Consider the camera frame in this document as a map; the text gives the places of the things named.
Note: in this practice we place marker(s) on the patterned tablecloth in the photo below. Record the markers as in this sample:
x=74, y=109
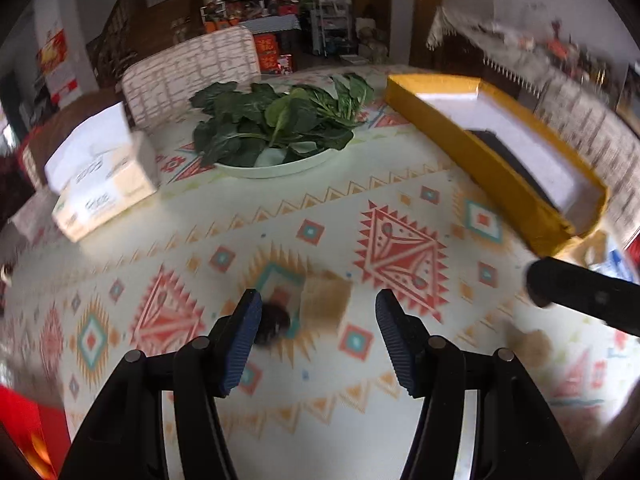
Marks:
x=312, y=405

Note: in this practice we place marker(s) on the green leafy vegetables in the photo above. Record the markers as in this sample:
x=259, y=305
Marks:
x=304, y=121

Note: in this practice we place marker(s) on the dark plum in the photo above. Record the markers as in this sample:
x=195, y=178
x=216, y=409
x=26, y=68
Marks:
x=275, y=322

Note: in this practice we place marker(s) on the white plate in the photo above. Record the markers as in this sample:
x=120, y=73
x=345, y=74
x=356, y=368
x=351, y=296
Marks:
x=272, y=165

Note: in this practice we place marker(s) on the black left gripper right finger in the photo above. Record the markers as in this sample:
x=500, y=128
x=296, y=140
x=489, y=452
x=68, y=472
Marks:
x=430, y=368

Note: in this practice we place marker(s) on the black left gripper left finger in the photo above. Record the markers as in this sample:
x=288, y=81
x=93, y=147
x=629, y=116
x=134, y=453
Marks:
x=206, y=369

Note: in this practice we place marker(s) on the white tissue box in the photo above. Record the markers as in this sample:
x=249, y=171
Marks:
x=102, y=169

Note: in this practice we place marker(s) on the red tray box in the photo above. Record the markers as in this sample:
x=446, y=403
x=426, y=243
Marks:
x=36, y=431

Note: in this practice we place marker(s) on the small beige sugarcane piece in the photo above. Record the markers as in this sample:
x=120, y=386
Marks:
x=533, y=349

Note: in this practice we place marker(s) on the yellow cardboard box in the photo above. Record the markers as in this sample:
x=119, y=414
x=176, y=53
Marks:
x=524, y=179

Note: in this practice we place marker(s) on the pale sugarcane piece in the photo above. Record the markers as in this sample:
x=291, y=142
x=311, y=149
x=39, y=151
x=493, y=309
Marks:
x=323, y=302

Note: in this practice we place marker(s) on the white blue wipes pack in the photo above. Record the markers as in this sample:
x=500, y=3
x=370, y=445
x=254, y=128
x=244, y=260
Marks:
x=610, y=261

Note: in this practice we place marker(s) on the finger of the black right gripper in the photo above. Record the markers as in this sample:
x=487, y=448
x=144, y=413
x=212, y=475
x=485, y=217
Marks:
x=613, y=301

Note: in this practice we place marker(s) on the white patterned chair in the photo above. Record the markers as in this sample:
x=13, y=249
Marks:
x=165, y=82

